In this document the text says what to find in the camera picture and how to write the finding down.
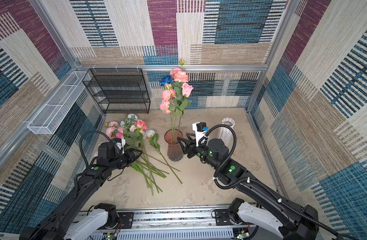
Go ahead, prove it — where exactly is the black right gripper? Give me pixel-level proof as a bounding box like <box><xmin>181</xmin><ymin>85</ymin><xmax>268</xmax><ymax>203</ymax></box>
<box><xmin>177</xmin><ymin>132</ymin><xmax>219</xmax><ymax>170</ymax></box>

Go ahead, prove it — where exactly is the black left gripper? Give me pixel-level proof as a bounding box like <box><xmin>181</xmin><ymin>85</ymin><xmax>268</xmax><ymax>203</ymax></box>
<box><xmin>108</xmin><ymin>147</ymin><xmax>142</xmax><ymax>171</ymax></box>

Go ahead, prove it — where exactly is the red ribbed glass vase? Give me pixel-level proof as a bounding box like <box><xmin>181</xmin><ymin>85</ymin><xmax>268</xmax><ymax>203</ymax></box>
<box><xmin>164</xmin><ymin>129</ymin><xmax>183</xmax><ymax>162</ymax></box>

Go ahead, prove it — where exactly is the white ribbed ceramic vase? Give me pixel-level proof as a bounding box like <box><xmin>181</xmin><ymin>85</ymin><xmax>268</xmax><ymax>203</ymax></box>
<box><xmin>218</xmin><ymin>118</ymin><xmax>235</xmax><ymax>149</ymax></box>

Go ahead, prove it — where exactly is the pink double rose stem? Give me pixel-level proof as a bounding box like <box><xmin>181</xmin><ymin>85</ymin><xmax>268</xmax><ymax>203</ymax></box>
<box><xmin>160</xmin><ymin>84</ymin><xmax>176</xmax><ymax>131</ymax></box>

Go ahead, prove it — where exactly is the pink single rose stem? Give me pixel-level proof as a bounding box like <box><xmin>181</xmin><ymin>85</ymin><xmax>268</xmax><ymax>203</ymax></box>
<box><xmin>174</xmin><ymin>83</ymin><xmax>193</xmax><ymax>130</ymax></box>

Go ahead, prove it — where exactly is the blue artificial rose stem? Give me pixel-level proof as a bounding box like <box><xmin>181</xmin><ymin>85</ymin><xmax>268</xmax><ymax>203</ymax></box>
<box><xmin>159</xmin><ymin>75</ymin><xmax>173</xmax><ymax>87</ymax></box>

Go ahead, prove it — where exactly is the pink rose stem with bud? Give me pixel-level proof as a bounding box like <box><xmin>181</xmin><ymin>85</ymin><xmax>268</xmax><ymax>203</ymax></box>
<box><xmin>170</xmin><ymin>58</ymin><xmax>189</xmax><ymax>83</ymax></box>

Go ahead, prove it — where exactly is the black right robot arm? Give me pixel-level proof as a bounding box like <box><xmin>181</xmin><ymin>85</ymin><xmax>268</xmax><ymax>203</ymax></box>
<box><xmin>178</xmin><ymin>138</ymin><xmax>319</xmax><ymax>240</ymax></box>

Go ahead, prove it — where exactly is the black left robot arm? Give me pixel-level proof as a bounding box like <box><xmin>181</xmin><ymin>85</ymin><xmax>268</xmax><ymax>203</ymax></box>
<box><xmin>19</xmin><ymin>139</ymin><xmax>142</xmax><ymax>240</ymax></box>

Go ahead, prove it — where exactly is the pile of artificial flowers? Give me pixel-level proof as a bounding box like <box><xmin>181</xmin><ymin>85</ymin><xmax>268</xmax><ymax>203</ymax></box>
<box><xmin>104</xmin><ymin>114</ymin><xmax>174</xmax><ymax>194</ymax></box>

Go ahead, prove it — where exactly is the white rose stem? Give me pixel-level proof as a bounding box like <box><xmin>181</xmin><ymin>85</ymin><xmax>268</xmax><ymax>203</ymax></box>
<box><xmin>145</xmin><ymin>130</ymin><xmax>183</xmax><ymax>185</ymax></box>

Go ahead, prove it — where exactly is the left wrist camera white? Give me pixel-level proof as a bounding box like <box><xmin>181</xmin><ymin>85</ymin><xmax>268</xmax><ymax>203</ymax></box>
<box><xmin>115</xmin><ymin>139</ymin><xmax>125</xmax><ymax>154</ymax></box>

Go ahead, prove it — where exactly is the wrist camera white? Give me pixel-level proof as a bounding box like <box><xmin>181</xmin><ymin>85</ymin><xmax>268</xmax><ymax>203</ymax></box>
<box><xmin>115</xmin><ymin>139</ymin><xmax>125</xmax><ymax>154</ymax></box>
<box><xmin>192</xmin><ymin>122</ymin><xmax>208</xmax><ymax>147</ymax></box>

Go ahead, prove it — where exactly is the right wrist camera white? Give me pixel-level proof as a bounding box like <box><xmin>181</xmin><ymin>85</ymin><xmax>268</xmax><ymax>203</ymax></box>
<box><xmin>192</xmin><ymin>122</ymin><xmax>208</xmax><ymax>147</ymax></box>

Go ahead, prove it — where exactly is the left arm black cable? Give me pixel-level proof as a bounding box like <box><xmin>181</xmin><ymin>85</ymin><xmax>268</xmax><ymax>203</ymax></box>
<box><xmin>79</xmin><ymin>130</ymin><xmax>112</xmax><ymax>169</ymax></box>

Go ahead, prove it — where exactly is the black wire mesh shelf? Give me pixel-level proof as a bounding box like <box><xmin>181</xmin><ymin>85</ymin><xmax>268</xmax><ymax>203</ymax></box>
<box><xmin>82</xmin><ymin>68</ymin><xmax>151</xmax><ymax>114</ymax></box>

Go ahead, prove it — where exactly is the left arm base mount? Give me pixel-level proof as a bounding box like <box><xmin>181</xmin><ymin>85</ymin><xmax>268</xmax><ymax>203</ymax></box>
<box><xmin>90</xmin><ymin>203</ymin><xmax>134</xmax><ymax>231</ymax></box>

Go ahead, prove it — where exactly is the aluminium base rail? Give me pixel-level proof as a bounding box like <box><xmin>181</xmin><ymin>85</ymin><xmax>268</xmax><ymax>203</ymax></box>
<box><xmin>70</xmin><ymin>205</ymin><xmax>262</xmax><ymax>240</ymax></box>

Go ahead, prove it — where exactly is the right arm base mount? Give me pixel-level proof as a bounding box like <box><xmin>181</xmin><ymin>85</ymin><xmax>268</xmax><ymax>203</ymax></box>
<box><xmin>211</xmin><ymin>198</ymin><xmax>245</xmax><ymax>226</ymax></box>

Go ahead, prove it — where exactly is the white wire mesh tray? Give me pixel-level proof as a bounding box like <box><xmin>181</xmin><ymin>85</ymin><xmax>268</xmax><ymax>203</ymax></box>
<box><xmin>27</xmin><ymin>71</ymin><xmax>86</xmax><ymax>135</ymax></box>

